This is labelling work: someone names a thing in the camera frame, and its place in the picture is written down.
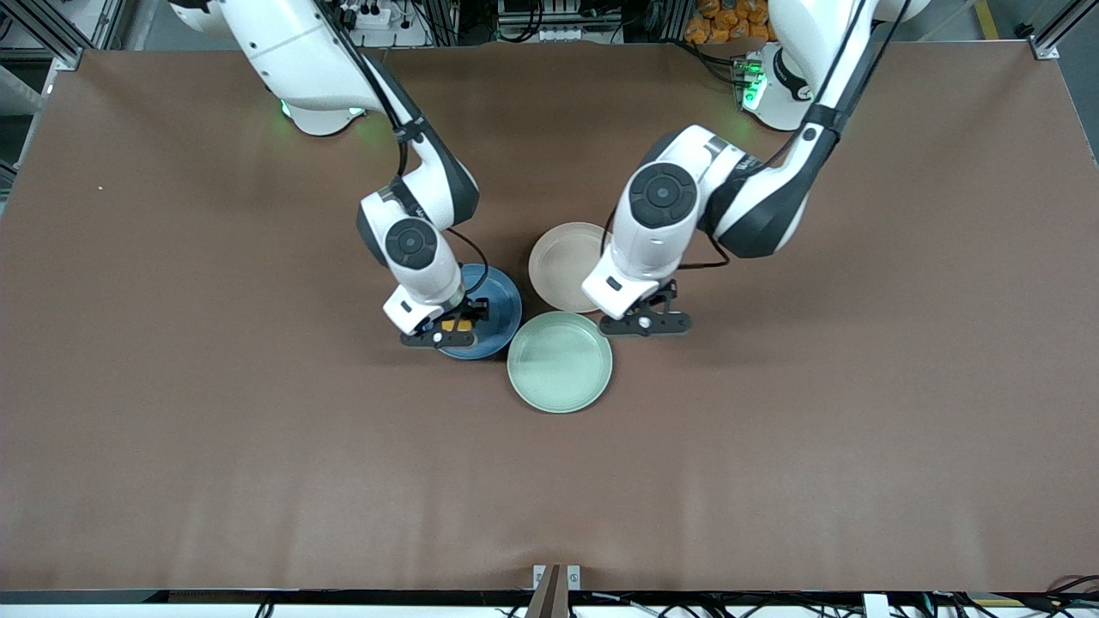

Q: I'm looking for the pale green plate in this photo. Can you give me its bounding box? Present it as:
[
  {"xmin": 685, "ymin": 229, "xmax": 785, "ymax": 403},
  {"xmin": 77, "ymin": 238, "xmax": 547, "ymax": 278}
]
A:
[{"xmin": 507, "ymin": 310, "xmax": 614, "ymax": 415}]

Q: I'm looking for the orange snack bags pile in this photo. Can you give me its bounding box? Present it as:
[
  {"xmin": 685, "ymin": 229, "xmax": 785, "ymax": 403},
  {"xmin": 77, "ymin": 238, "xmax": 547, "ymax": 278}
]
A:
[{"xmin": 684, "ymin": 0, "xmax": 778, "ymax": 45}]

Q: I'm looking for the beige plate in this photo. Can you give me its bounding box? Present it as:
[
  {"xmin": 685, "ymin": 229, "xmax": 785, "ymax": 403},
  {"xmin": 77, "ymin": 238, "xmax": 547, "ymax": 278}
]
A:
[{"xmin": 527, "ymin": 221, "xmax": 612, "ymax": 312}]

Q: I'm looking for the blue plate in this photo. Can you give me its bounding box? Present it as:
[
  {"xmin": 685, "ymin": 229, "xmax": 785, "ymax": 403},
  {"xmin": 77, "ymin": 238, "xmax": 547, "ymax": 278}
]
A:
[{"xmin": 436, "ymin": 263, "xmax": 524, "ymax": 361}]

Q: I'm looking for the aluminium frame profile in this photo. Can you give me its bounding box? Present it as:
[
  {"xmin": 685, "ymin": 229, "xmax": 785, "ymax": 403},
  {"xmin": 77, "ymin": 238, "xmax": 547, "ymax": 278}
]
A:
[
  {"xmin": 1029, "ymin": 0, "xmax": 1099, "ymax": 59},
  {"xmin": 0, "ymin": 0, "xmax": 87, "ymax": 70}
]

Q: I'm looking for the grey equipment rack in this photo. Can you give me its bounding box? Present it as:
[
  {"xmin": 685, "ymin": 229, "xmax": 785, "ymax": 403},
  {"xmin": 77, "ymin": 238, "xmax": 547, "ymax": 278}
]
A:
[{"xmin": 498, "ymin": 0, "xmax": 628, "ymax": 44}]

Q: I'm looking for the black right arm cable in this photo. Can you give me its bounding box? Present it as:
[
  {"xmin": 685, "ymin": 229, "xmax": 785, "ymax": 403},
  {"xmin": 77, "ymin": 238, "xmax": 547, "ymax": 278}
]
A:
[{"xmin": 442, "ymin": 225, "xmax": 490, "ymax": 299}]

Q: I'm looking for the white power strip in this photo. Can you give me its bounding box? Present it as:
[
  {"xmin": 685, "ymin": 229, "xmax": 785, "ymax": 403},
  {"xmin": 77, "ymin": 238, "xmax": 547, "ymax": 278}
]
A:
[{"xmin": 339, "ymin": 0, "xmax": 394, "ymax": 31}]

